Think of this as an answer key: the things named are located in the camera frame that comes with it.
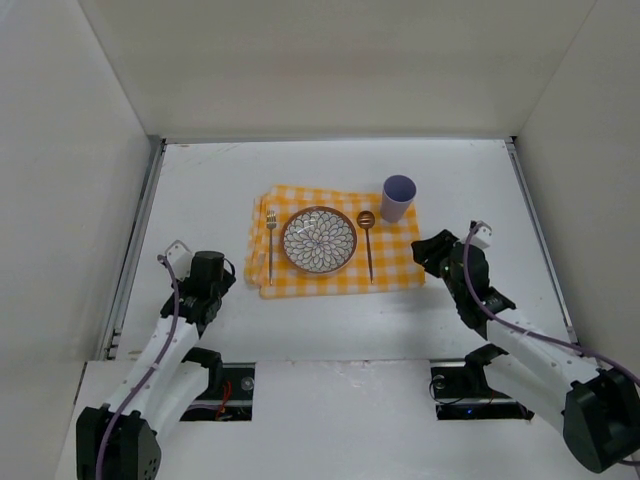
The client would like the yellow white checkered cloth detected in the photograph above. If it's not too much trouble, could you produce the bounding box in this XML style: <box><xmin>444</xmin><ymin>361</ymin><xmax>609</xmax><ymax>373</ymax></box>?
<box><xmin>244</xmin><ymin>185</ymin><xmax>425</xmax><ymax>299</ymax></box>

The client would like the lavender paper cup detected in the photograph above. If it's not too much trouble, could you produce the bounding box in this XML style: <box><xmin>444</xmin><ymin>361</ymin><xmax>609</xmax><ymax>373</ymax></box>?
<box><xmin>380</xmin><ymin>175</ymin><xmax>417</xmax><ymax>223</ymax></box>

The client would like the silver copper fork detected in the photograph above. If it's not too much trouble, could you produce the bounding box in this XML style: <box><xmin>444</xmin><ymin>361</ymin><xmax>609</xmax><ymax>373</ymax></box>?
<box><xmin>266</xmin><ymin>210</ymin><xmax>277</xmax><ymax>285</ymax></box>

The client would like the patterned ceramic plate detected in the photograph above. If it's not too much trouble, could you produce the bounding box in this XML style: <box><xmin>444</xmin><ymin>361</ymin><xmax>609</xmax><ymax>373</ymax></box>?
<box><xmin>280</xmin><ymin>206</ymin><xmax>358</xmax><ymax>275</ymax></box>

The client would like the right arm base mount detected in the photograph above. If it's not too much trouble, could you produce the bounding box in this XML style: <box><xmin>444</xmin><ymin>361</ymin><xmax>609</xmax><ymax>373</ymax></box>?
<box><xmin>428</xmin><ymin>344</ymin><xmax>535</xmax><ymax>421</ymax></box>

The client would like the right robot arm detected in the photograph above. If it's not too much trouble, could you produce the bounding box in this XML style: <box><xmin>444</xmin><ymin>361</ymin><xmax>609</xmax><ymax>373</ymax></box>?
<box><xmin>411</xmin><ymin>222</ymin><xmax>639</xmax><ymax>473</ymax></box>

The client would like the left aluminium table rail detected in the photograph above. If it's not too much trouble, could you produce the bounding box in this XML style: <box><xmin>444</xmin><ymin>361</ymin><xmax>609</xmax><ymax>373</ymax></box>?
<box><xmin>93</xmin><ymin>135</ymin><xmax>167</xmax><ymax>361</ymax></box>

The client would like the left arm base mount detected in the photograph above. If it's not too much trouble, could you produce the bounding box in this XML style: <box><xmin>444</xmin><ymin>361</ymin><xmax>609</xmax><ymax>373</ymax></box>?
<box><xmin>181</xmin><ymin>348</ymin><xmax>256</xmax><ymax>422</ymax></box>

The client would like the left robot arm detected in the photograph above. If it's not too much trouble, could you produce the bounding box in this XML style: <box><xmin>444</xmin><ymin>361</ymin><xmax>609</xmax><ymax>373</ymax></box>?
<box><xmin>75</xmin><ymin>251</ymin><xmax>236</xmax><ymax>479</ymax></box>

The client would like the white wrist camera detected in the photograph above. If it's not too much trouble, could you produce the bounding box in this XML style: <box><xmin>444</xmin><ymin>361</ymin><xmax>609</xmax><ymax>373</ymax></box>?
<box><xmin>161</xmin><ymin>240</ymin><xmax>194</xmax><ymax>280</ymax></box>
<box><xmin>470</xmin><ymin>222</ymin><xmax>493</xmax><ymax>250</ymax></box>

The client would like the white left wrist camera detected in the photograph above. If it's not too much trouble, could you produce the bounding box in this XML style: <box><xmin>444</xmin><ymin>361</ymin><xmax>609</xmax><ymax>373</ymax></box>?
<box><xmin>161</xmin><ymin>240</ymin><xmax>194</xmax><ymax>280</ymax></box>

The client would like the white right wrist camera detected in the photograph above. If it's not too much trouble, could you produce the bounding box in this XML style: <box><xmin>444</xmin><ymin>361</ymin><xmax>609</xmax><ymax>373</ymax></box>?
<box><xmin>470</xmin><ymin>222</ymin><xmax>493</xmax><ymax>250</ymax></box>

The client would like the copper spoon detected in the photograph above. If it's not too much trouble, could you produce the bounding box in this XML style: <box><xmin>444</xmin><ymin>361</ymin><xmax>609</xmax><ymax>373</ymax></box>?
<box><xmin>356</xmin><ymin>210</ymin><xmax>375</xmax><ymax>284</ymax></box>

